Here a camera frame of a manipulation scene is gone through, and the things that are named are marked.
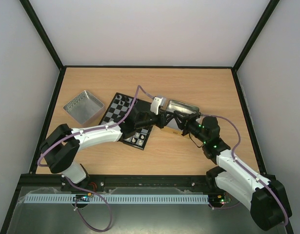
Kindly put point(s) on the left circuit board with LED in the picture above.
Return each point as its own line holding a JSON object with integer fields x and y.
{"x": 84, "y": 197}

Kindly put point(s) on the black chess pieces row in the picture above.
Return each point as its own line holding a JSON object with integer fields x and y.
{"x": 123, "y": 100}

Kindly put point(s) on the circuit board with led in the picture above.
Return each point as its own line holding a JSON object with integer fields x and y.
{"x": 220, "y": 199}
{"x": 84, "y": 197}

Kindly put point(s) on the right circuit board with LED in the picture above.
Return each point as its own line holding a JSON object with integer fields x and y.
{"x": 220, "y": 199}

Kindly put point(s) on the light blue slotted cable duct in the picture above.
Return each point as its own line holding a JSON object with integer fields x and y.
{"x": 117, "y": 199}

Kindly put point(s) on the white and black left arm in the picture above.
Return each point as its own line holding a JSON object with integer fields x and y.
{"x": 58, "y": 151}

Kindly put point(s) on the silver textured metal tray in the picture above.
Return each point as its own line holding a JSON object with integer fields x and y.
{"x": 84, "y": 108}

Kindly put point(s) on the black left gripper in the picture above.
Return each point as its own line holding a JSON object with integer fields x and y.
{"x": 163, "y": 119}

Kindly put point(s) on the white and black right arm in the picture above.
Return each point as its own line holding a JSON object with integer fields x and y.
{"x": 265, "y": 198}

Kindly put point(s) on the gold rimmed metal tin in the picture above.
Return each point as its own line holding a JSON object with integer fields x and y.
{"x": 172, "y": 105}

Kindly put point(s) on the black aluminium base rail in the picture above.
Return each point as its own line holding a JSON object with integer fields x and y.
{"x": 193, "y": 183}

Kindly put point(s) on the black and silver chessboard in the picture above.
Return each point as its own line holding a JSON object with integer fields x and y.
{"x": 114, "y": 111}

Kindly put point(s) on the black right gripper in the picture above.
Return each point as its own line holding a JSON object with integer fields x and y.
{"x": 186, "y": 125}

